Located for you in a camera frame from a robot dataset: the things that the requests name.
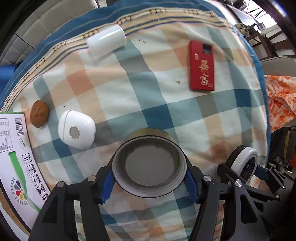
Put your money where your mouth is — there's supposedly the red flat box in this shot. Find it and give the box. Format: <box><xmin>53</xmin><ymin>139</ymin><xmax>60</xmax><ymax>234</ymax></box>
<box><xmin>189</xmin><ymin>40</ymin><xmax>215</xmax><ymax>92</ymax></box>

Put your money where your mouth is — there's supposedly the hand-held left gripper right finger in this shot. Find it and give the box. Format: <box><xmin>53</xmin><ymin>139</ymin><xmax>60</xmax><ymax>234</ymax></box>
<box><xmin>184</xmin><ymin>159</ymin><xmax>271</xmax><ymax>241</ymax></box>

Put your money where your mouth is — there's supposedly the white printed cardboard box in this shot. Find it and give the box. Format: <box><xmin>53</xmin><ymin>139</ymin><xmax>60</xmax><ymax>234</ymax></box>
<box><xmin>0</xmin><ymin>112</ymin><xmax>51</xmax><ymax>234</ymax></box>

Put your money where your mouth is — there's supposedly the grey folding chair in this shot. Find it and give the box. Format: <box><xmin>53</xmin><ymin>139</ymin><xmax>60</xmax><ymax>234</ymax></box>
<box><xmin>260</xmin><ymin>56</ymin><xmax>296</xmax><ymax>76</ymax></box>

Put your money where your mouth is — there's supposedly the round metal tin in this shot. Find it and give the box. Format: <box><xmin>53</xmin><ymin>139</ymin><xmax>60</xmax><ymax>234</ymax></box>
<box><xmin>112</xmin><ymin>129</ymin><xmax>187</xmax><ymax>198</ymax></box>

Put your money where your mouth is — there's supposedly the brown walnut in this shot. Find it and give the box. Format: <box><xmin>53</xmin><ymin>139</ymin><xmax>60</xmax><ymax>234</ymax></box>
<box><xmin>30</xmin><ymin>100</ymin><xmax>50</xmax><ymax>128</ymax></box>

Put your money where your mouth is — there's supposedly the white cylindrical jar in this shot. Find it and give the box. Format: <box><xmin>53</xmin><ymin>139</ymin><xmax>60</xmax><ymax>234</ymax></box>
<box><xmin>86</xmin><ymin>24</ymin><xmax>127</xmax><ymax>59</ymax></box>

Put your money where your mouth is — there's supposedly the orange patterned cloth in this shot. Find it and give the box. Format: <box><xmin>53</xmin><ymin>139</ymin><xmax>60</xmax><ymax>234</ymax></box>
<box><xmin>264</xmin><ymin>75</ymin><xmax>296</xmax><ymax>132</ymax></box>

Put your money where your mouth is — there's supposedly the white oval device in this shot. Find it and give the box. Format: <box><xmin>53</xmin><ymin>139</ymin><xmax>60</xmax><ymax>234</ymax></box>
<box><xmin>58</xmin><ymin>110</ymin><xmax>96</xmax><ymax>150</ymax></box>

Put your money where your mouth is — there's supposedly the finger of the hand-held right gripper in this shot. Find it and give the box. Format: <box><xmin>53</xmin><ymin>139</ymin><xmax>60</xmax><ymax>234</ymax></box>
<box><xmin>255</xmin><ymin>165</ymin><xmax>288</xmax><ymax>194</ymax></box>
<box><xmin>217</xmin><ymin>163</ymin><xmax>281</xmax><ymax>212</ymax></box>

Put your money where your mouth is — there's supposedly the wooden chair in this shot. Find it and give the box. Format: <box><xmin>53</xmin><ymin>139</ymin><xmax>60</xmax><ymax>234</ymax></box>
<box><xmin>247</xmin><ymin>22</ymin><xmax>281</xmax><ymax>59</ymax></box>

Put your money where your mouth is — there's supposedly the plaid blanket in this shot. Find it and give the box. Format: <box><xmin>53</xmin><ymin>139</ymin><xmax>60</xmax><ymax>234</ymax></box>
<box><xmin>0</xmin><ymin>0</ymin><xmax>272</xmax><ymax>241</ymax></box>

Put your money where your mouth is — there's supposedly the beige padded headboard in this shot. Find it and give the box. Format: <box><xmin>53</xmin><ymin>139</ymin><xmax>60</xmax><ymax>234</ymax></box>
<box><xmin>0</xmin><ymin>0</ymin><xmax>105</xmax><ymax>66</ymax></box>

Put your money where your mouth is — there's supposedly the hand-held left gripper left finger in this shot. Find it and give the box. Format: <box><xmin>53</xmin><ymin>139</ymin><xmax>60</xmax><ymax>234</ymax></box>
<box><xmin>29</xmin><ymin>157</ymin><xmax>116</xmax><ymax>241</ymax></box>

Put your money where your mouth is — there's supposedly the white and black round case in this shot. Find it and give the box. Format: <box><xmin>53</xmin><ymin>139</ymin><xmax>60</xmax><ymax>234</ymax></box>
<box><xmin>225</xmin><ymin>145</ymin><xmax>260</xmax><ymax>181</ymax></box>

